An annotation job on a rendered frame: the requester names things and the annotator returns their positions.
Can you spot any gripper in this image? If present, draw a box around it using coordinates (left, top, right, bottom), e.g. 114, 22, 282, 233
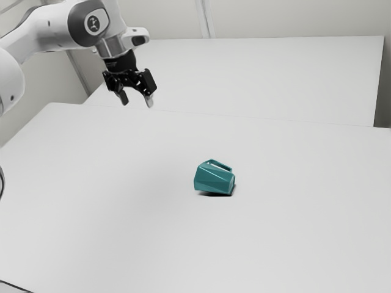
101, 51, 158, 109

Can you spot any teal faceted mug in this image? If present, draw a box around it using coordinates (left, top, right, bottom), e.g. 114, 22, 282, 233
193, 158, 236, 197

